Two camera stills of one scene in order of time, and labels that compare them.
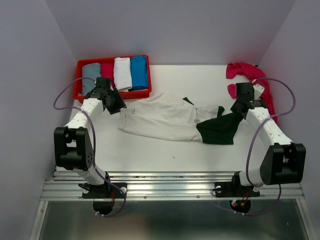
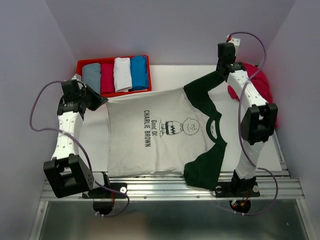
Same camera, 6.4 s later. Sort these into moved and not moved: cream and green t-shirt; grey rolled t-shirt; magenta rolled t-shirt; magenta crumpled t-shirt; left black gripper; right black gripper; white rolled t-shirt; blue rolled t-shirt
Moved: cream and green t-shirt; left black gripper; right black gripper
Not moved: white rolled t-shirt; grey rolled t-shirt; magenta rolled t-shirt; blue rolled t-shirt; magenta crumpled t-shirt
